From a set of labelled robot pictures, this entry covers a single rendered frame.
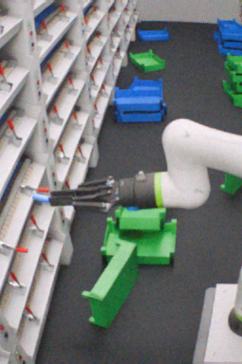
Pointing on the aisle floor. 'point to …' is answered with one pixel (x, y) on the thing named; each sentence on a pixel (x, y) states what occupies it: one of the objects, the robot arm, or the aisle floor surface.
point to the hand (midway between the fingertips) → (62, 197)
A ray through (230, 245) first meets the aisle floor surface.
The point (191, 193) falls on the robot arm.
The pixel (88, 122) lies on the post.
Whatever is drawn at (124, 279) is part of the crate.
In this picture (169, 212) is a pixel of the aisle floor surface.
